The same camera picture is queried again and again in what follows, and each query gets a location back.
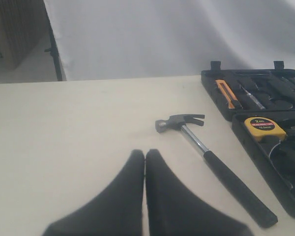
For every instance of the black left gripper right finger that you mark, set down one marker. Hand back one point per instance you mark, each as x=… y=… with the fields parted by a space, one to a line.
x=174 y=210

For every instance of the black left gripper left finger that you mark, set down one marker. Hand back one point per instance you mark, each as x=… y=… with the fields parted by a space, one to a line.
x=116 y=211

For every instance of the claw hammer black grip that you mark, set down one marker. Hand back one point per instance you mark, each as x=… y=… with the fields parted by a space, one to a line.
x=258 y=211

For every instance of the black plastic tool case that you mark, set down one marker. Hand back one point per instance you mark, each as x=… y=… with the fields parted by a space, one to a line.
x=275 y=89

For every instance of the yellow tape measure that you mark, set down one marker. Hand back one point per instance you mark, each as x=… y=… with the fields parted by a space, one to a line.
x=259 y=127

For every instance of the orange utility knife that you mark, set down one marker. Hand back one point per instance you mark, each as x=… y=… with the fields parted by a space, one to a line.
x=233 y=102

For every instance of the clear tester screwdriver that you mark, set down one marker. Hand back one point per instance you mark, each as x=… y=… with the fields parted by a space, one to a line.
x=253 y=98

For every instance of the white backdrop cloth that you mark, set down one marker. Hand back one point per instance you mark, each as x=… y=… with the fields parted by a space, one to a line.
x=116 y=39

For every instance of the black backdrop stand pole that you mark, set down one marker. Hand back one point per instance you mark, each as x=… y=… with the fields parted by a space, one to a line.
x=54 y=53

